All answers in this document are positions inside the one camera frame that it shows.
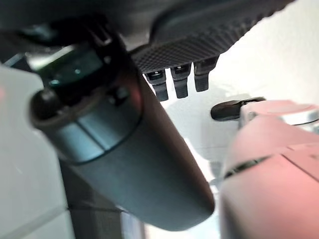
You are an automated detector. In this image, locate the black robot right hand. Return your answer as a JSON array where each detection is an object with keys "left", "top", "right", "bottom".
[{"left": 0, "top": 0, "right": 295, "bottom": 229}]

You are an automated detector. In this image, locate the silver robot right leg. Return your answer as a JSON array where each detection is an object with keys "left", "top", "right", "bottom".
[{"left": 210, "top": 96, "right": 319, "bottom": 239}]

